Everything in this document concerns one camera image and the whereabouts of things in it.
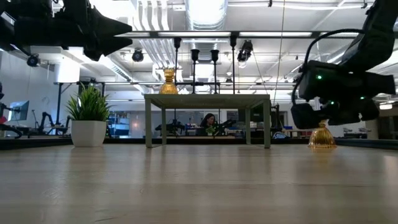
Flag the short black candlestick holder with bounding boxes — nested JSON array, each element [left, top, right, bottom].
[[210, 49, 220, 95], [190, 49, 200, 95]]

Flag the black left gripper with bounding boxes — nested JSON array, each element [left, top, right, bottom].
[[14, 0, 133, 62]]

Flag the black ceiling spotlight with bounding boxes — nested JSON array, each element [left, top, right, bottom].
[[236, 39, 254, 62], [26, 54, 40, 68], [131, 49, 145, 63]]

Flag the ceiling light rail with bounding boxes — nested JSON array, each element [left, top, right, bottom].
[[116, 30, 358, 40]]

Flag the artificial plant in white pot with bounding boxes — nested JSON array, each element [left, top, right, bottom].
[[65, 83, 113, 148]]

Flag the person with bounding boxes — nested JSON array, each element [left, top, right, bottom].
[[198, 113, 218, 137]]

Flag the tall black candlestick holder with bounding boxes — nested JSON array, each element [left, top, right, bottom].
[[229, 35, 238, 95], [173, 37, 183, 95]]

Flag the amber glass candle holder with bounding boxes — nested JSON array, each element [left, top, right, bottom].
[[307, 119, 338, 149], [159, 68, 180, 95]]

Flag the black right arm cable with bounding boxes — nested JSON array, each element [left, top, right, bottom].
[[292, 28, 365, 105]]

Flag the silver ventilation duct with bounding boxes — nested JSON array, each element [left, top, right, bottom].
[[185, 0, 229, 30]]

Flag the black aluminium table frame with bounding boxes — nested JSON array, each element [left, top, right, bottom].
[[0, 136, 398, 151]]

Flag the green perforated metal shelf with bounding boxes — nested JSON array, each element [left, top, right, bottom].
[[144, 93, 272, 149]]

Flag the background computer monitor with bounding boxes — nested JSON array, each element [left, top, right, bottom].
[[7, 100, 30, 122]]

